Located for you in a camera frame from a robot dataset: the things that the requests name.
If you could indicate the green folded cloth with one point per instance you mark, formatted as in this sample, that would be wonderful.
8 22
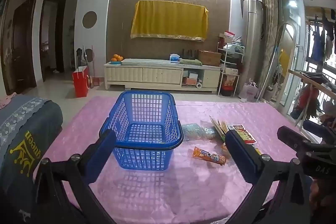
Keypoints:
191 62

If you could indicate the dark wooden door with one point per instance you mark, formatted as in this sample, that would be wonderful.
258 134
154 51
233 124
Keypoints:
22 43

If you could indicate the blue plastic basket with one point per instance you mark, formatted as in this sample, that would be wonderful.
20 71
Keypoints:
147 144

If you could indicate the hanging clothes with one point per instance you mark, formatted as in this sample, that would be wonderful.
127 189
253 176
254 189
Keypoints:
323 35

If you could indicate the teal striped snack packet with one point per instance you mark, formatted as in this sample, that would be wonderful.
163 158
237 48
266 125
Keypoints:
209 133
191 132

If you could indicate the pink shopping bag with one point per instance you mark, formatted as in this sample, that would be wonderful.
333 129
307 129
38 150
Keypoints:
248 91

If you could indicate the red paper bag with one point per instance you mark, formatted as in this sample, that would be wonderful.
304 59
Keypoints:
80 82

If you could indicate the pink cloth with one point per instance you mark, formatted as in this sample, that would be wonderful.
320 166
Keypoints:
6 100

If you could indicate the dark wooden doorway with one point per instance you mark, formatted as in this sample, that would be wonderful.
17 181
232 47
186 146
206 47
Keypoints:
61 37

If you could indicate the wooden rail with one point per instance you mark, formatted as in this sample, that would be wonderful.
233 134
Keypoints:
309 81

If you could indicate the striped curtain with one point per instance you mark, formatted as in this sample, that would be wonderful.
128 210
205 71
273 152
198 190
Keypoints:
270 29

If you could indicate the orange snack bar packet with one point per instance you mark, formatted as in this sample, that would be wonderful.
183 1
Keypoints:
208 155

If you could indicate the black router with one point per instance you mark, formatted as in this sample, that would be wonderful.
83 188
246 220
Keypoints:
189 54

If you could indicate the orange box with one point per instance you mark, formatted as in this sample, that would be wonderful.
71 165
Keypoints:
187 80

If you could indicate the white paper roll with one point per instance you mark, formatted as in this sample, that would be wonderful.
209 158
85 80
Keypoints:
199 85

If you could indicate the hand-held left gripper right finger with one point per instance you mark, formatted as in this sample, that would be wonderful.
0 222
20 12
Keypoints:
241 154

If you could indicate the pile of oranges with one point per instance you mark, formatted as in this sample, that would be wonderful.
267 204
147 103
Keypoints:
116 57

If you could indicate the red snack packet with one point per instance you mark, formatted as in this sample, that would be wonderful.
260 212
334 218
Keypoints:
245 134

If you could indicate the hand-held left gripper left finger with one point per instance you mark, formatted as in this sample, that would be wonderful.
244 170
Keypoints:
101 154

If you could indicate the clear cracker packet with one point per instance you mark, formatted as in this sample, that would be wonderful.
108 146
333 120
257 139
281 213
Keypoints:
219 127

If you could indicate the pink quilted mat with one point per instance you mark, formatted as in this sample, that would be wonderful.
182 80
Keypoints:
183 187

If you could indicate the white metal rack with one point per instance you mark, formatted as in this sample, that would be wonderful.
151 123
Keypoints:
231 70

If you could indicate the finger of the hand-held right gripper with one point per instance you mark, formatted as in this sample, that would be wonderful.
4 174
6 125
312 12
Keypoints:
316 129
294 138

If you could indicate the blue plate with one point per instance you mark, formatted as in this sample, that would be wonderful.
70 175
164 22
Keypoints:
115 62

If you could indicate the yellow cloth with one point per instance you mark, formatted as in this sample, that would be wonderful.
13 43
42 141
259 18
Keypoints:
168 18

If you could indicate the brown round wall disc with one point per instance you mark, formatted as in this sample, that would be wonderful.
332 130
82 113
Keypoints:
90 54
89 19

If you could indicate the cream TV cabinet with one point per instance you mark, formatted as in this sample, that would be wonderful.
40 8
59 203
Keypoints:
147 74

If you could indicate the person's right hand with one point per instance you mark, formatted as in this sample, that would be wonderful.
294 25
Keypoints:
324 195

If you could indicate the cardboard box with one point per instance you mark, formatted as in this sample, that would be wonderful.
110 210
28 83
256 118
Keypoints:
210 58

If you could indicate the standing air conditioner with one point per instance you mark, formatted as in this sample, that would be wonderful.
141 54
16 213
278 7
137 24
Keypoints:
252 43

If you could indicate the tissue box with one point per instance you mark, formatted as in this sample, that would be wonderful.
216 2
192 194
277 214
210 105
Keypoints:
174 58

